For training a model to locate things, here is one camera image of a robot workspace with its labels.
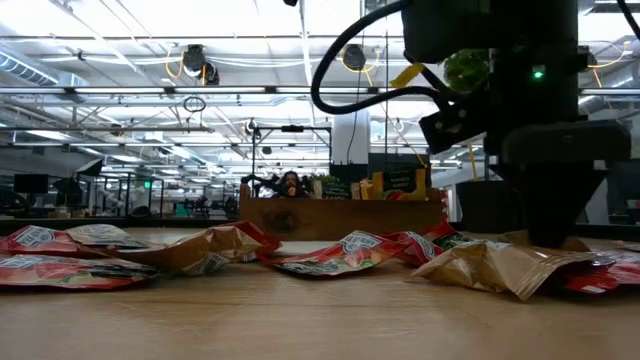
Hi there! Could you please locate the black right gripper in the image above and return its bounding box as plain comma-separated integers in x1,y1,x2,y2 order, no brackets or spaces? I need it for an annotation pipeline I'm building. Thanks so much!
418,97,632,249

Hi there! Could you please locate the red tea packet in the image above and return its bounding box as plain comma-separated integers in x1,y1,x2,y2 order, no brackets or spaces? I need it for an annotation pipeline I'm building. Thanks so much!
558,248,640,297
258,229,414,279
392,221,479,267
0,224,99,257
0,253,160,292
212,220,283,261

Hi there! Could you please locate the yellow tea packet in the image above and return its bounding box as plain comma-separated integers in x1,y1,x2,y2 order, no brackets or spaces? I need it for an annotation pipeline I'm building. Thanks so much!
358,172,384,202
370,166,430,202

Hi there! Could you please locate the green plant in black pot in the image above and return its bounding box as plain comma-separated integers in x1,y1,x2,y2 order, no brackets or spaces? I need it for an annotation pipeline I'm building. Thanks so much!
441,47,526,234

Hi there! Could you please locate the yellow paper tag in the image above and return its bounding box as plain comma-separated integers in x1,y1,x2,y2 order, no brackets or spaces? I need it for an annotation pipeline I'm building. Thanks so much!
389,61,426,90

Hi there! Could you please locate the brown wooden compartment tray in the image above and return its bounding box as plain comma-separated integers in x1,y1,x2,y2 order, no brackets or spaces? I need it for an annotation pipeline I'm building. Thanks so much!
238,181,447,243

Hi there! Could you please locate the person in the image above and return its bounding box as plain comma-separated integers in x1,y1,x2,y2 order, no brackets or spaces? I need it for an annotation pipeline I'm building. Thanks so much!
271,170,312,200

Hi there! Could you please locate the black computer monitor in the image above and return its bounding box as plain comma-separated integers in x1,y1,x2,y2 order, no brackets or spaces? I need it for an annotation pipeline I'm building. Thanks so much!
13,173,51,196

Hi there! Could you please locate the yellow hanging cable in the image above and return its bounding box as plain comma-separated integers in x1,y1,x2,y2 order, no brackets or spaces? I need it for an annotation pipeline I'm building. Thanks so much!
464,143,480,182

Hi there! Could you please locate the black ceiling cable reel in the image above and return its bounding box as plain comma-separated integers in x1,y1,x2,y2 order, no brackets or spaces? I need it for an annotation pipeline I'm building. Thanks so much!
341,43,368,72
181,43,221,87

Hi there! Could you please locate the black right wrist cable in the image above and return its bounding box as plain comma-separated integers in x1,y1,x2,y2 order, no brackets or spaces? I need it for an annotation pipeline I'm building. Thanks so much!
310,0,454,117

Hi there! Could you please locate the black gantry frame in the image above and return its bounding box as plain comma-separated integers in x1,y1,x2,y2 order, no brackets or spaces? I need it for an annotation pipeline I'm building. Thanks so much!
249,123,334,187

